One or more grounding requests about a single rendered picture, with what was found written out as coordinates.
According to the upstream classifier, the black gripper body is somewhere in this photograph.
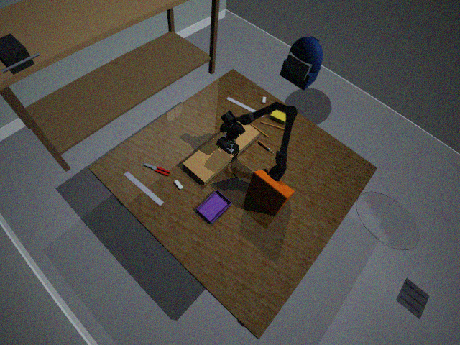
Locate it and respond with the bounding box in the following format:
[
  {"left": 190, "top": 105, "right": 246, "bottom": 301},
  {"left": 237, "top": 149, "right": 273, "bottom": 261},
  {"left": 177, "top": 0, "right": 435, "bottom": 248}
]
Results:
[{"left": 217, "top": 129, "right": 241, "bottom": 150}]

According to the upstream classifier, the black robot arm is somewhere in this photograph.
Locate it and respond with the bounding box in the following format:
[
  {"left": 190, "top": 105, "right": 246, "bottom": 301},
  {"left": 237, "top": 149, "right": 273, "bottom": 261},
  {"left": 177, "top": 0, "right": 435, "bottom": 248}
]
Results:
[{"left": 219, "top": 102, "right": 298, "bottom": 181}]

